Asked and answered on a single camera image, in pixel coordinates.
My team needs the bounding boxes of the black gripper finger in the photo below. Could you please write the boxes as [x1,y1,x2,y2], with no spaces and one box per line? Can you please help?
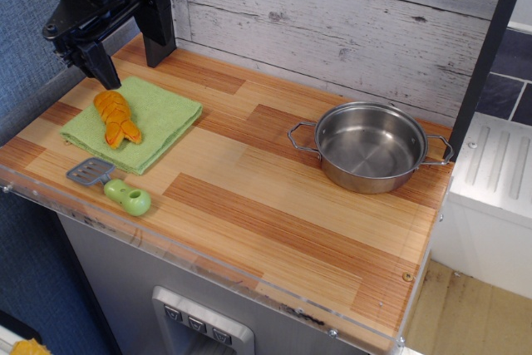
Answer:
[135,0,176,67]
[78,42,121,90]

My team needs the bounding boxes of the stainless steel pot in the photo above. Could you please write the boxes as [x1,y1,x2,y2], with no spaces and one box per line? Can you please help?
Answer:
[288,101,454,195]

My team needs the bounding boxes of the orange toy bread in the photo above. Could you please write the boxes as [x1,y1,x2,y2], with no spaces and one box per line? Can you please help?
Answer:
[93,90,142,150]

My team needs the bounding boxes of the green folded cloth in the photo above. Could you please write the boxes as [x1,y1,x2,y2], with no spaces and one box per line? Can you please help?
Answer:
[60,76,203,175]

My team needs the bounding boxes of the silver dispenser panel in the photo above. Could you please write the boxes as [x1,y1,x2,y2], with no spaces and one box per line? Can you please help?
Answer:
[152,286,255,354]

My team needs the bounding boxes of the yellow object bottom corner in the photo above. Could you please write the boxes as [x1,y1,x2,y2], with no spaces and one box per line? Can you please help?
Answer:
[9,339,52,355]

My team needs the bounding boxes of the white plastic cabinet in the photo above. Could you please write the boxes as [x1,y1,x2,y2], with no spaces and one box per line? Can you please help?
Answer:
[431,113,531,297]

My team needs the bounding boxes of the green handled grey spatula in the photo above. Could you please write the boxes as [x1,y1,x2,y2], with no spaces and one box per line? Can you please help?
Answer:
[66,157,151,216]

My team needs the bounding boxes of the dark vertical post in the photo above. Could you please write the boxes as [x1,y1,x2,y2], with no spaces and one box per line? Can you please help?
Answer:
[449,0,517,162]

